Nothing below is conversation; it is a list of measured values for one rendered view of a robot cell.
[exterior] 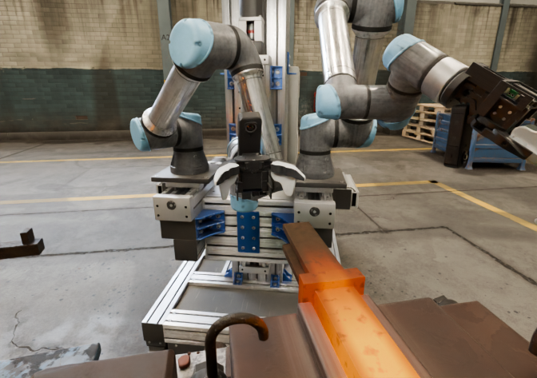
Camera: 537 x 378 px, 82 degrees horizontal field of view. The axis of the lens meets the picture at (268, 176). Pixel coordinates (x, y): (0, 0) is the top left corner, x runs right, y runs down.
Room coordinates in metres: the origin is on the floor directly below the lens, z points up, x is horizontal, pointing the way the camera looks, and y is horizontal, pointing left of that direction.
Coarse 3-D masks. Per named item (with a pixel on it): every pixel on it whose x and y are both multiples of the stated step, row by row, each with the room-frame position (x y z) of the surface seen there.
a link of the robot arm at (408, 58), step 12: (408, 36) 0.65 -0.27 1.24; (396, 48) 0.64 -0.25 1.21; (408, 48) 0.63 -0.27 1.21; (420, 48) 0.62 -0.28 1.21; (432, 48) 0.61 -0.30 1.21; (384, 60) 0.67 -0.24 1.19; (396, 60) 0.64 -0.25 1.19; (408, 60) 0.62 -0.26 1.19; (420, 60) 0.60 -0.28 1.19; (432, 60) 0.59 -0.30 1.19; (396, 72) 0.64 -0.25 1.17; (408, 72) 0.62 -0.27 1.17; (420, 72) 0.60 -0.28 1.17; (396, 84) 0.65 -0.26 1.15; (408, 84) 0.63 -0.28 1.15; (420, 84) 0.60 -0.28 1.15
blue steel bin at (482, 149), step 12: (444, 120) 5.11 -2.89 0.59; (528, 120) 4.20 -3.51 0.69; (444, 132) 5.02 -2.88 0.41; (444, 144) 5.00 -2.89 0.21; (480, 144) 4.23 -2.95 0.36; (492, 144) 4.22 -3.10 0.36; (480, 156) 4.22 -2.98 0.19; (492, 156) 4.21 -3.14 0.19; (504, 156) 4.19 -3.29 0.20; (516, 156) 4.19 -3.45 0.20; (468, 168) 4.20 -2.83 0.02
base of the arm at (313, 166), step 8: (304, 152) 1.10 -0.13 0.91; (312, 152) 1.08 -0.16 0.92; (320, 152) 1.08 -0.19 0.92; (328, 152) 1.10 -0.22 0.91; (304, 160) 1.10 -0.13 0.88; (312, 160) 1.08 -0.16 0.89; (320, 160) 1.08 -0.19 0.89; (328, 160) 1.10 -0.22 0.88; (304, 168) 1.08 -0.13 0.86; (312, 168) 1.07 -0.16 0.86; (320, 168) 1.07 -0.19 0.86; (328, 168) 1.10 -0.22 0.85; (312, 176) 1.07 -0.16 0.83; (320, 176) 1.07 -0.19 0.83; (328, 176) 1.08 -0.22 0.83
